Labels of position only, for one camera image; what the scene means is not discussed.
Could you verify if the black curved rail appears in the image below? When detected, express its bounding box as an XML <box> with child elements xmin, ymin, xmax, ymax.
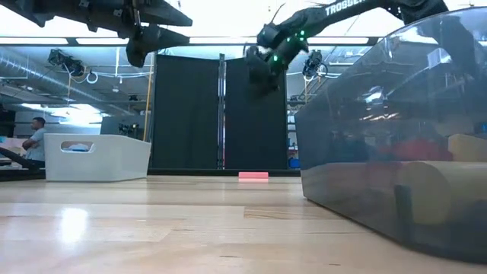
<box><xmin>0</xmin><ymin>147</ymin><xmax>46</xmax><ymax>182</ymax></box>

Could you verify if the transparent grey plastic bin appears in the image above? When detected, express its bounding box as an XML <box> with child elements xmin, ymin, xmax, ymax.
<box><xmin>294</xmin><ymin>5</ymin><xmax>487</xmax><ymax>265</ymax></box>

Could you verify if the white plastic bin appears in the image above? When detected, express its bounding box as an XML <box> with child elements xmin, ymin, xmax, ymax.
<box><xmin>43</xmin><ymin>132</ymin><xmax>152</xmax><ymax>183</ymax></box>

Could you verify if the large yellow block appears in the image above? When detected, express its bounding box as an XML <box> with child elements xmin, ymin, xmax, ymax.
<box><xmin>447</xmin><ymin>132</ymin><xmax>487</xmax><ymax>164</ymax></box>

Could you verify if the long ceiling light strip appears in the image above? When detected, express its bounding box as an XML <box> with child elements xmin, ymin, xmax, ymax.
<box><xmin>0</xmin><ymin>37</ymin><xmax>70</xmax><ymax>46</ymax></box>
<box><xmin>75</xmin><ymin>37</ymin><xmax>135</xmax><ymax>46</ymax></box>
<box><xmin>189</xmin><ymin>37</ymin><xmax>260</xmax><ymax>46</ymax></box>
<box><xmin>306</xmin><ymin>36</ymin><xmax>371</xmax><ymax>46</ymax></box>

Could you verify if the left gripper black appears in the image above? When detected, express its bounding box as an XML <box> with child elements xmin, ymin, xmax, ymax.
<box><xmin>77</xmin><ymin>0</ymin><xmax>194</xmax><ymax>49</ymax></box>

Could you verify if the silver backdrop pole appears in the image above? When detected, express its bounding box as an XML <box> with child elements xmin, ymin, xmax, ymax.
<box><xmin>217</xmin><ymin>53</ymin><xmax>228</xmax><ymax>170</ymax></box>

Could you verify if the black hanging ceiling device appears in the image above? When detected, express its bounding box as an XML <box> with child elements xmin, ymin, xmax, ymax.
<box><xmin>301</xmin><ymin>49</ymin><xmax>329</xmax><ymax>79</ymax></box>
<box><xmin>46</xmin><ymin>48</ymin><xmax>88</xmax><ymax>78</ymax></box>

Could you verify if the black backdrop panel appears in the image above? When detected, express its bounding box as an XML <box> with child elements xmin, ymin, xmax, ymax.
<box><xmin>151</xmin><ymin>54</ymin><xmax>221</xmax><ymax>170</ymax></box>
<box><xmin>223</xmin><ymin>56</ymin><xmax>289</xmax><ymax>170</ymax></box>

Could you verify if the person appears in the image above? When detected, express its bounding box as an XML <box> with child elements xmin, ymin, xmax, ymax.
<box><xmin>21</xmin><ymin>116</ymin><xmax>48</xmax><ymax>169</ymax></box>

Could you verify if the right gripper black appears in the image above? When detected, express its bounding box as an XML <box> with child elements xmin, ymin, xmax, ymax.
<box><xmin>244</xmin><ymin>35</ymin><xmax>310</xmax><ymax>97</ymax></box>

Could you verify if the red block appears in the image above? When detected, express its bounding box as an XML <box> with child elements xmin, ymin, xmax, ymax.
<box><xmin>379</xmin><ymin>138</ymin><xmax>454</xmax><ymax>164</ymax></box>

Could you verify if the yellow hanging cord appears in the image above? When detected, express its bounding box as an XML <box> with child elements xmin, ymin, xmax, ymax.
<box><xmin>142</xmin><ymin>53</ymin><xmax>157</xmax><ymax>142</ymax></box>

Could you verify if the pink block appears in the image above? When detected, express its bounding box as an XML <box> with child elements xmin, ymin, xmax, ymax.
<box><xmin>237</xmin><ymin>171</ymin><xmax>270</xmax><ymax>183</ymax></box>

